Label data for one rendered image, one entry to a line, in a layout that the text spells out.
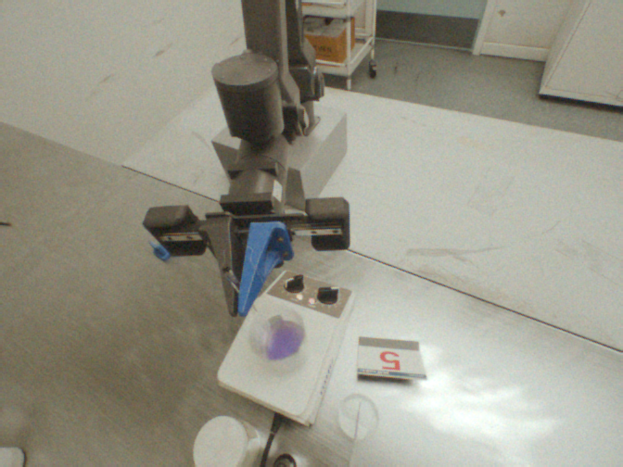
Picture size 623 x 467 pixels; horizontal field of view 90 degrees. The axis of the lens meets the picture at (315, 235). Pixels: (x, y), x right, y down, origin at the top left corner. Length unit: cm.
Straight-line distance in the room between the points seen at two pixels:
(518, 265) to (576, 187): 23
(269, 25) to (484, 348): 50
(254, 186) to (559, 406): 48
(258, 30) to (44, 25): 142
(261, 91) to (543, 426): 52
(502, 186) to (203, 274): 61
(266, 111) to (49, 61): 149
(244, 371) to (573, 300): 50
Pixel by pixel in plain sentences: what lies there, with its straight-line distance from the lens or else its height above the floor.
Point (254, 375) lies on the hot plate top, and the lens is 43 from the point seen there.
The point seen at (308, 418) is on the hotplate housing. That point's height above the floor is 97.
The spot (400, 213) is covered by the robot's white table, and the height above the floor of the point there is 90.
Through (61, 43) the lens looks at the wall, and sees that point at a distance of 178.
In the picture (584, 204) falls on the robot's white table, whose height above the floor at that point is 90.
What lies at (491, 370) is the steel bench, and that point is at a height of 90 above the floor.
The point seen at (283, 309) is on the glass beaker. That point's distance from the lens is 37.
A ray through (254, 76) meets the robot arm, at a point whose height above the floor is 126.
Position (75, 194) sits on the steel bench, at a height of 90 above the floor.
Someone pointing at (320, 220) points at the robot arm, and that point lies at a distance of 29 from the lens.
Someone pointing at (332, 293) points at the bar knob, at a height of 96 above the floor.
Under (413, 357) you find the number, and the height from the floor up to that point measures 91.
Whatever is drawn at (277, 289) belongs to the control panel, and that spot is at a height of 96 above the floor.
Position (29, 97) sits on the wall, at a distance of 173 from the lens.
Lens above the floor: 139
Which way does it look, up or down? 55 degrees down
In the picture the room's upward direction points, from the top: 10 degrees counter-clockwise
